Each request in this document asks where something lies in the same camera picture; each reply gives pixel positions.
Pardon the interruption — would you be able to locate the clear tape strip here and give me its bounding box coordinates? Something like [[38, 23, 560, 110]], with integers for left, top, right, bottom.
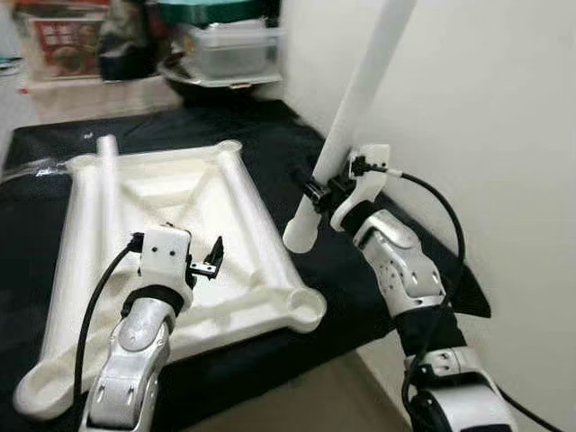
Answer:
[[0, 156, 68, 181]]

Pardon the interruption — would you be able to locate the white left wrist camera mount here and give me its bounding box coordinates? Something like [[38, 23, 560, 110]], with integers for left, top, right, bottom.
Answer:
[[137, 225, 194, 293]]

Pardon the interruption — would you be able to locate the green pot lid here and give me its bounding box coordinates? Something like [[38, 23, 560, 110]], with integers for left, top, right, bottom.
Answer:
[[157, 0, 271, 26]]

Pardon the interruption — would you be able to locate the beige cloth covered bench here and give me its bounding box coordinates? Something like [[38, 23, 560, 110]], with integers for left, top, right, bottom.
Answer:
[[22, 76, 185, 122]]

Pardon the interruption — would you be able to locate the black wok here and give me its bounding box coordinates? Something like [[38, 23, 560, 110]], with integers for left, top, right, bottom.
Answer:
[[160, 58, 280, 107]]

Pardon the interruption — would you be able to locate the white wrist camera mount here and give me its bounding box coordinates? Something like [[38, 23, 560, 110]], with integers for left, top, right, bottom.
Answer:
[[328, 144, 394, 233], [137, 225, 194, 293]]

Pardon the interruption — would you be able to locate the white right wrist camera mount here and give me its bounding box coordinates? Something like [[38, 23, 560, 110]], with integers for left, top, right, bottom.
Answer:
[[328, 144, 394, 233]]

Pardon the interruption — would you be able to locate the black tablecloth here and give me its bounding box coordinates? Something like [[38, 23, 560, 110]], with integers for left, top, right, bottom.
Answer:
[[0, 97, 491, 432]]

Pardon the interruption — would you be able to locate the red printed cardboard box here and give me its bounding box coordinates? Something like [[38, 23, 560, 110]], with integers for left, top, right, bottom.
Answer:
[[27, 13, 104, 82]]

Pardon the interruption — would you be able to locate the clear plastic storage box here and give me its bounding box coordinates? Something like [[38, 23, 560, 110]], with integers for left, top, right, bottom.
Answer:
[[180, 22, 284, 84]]

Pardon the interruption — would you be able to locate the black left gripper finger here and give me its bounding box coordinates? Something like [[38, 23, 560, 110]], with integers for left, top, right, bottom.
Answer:
[[191, 236, 226, 282]]

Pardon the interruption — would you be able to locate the black plastic bag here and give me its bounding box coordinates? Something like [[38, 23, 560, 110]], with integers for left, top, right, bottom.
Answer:
[[97, 0, 167, 82]]

